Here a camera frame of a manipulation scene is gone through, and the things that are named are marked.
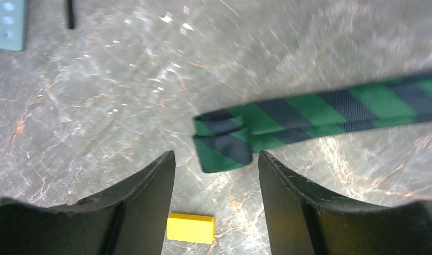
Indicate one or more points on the light blue perforated basket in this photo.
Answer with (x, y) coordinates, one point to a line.
(13, 18)

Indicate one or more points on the yellow rectangular block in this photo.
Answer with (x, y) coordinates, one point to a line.
(190, 228)

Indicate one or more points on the black small tripod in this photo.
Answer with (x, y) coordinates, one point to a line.
(70, 14)

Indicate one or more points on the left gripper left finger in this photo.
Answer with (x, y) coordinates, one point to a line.
(128, 217)

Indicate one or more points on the green navy striped tie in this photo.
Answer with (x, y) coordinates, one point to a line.
(226, 139)

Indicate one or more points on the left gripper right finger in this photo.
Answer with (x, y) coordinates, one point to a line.
(304, 217)

